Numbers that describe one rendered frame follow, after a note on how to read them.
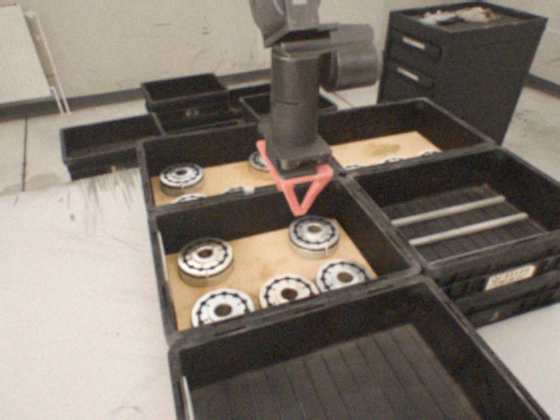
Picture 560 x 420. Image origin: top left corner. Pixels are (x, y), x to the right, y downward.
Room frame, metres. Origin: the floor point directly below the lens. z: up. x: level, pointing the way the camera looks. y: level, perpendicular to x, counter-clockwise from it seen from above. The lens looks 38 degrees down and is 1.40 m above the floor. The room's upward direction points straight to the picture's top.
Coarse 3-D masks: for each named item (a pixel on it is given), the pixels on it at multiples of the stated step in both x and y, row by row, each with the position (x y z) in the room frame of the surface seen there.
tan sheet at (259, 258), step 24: (240, 240) 0.65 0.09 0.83; (264, 240) 0.65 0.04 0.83; (288, 240) 0.65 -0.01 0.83; (168, 264) 0.58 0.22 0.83; (240, 264) 0.58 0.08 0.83; (264, 264) 0.58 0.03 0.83; (288, 264) 0.58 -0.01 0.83; (312, 264) 0.58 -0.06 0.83; (192, 288) 0.52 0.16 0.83; (216, 288) 0.52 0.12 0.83; (240, 288) 0.52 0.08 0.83
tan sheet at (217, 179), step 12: (216, 168) 0.93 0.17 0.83; (228, 168) 0.93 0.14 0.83; (240, 168) 0.93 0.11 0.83; (156, 180) 0.88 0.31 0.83; (216, 180) 0.88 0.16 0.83; (228, 180) 0.88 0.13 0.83; (240, 180) 0.88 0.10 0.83; (252, 180) 0.88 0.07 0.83; (264, 180) 0.88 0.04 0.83; (156, 192) 0.82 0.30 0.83; (204, 192) 0.82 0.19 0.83; (216, 192) 0.82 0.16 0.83; (156, 204) 0.78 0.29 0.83
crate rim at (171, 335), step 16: (336, 176) 0.74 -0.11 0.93; (256, 192) 0.68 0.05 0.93; (272, 192) 0.68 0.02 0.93; (352, 192) 0.69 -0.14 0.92; (176, 208) 0.63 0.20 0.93; (192, 208) 0.63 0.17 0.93; (368, 208) 0.63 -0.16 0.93; (384, 224) 0.58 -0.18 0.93; (160, 256) 0.50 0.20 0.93; (400, 256) 0.50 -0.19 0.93; (160, 272) 0.46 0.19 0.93; (400, 272) 0.46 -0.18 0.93; (416, 272) 0.46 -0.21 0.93; (160, 288) 0.43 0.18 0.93; (336, 288) 0.43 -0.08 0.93; (352, 288) 0.43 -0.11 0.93; (160, 304) 0.40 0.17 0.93; (288, 304) 0.40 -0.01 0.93; (304, 304) 0.40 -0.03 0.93; (224, 320) 0.37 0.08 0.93; (240, 320) 0.37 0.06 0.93; (176, 336) 0.34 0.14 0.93; (192, 336) 0.34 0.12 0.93
